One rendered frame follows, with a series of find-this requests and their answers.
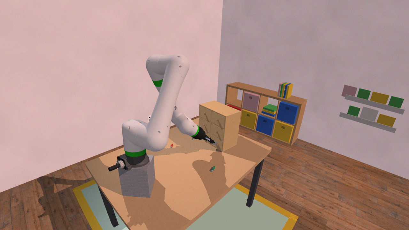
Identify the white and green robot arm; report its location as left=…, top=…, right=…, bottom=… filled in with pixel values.
left=108, top=54, right=203, bottom=171

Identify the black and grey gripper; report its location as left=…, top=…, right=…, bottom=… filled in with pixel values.
left=199, top=131, right=217, bottom=145

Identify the small wooden chest of drawers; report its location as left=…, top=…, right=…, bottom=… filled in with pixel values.
left=199, top=101, right=241, bottom=152

